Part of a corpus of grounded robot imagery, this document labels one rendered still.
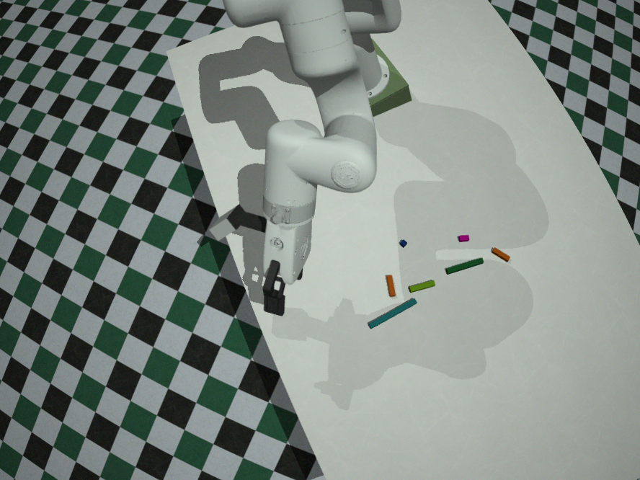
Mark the turquoise rod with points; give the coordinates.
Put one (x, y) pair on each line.
(392, 313)

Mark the orange rod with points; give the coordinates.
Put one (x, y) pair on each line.
(501, 254)
(390, 285)

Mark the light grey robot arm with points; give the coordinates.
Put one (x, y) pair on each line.
(319, 45)

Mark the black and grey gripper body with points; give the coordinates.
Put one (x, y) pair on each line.
(289, 244)

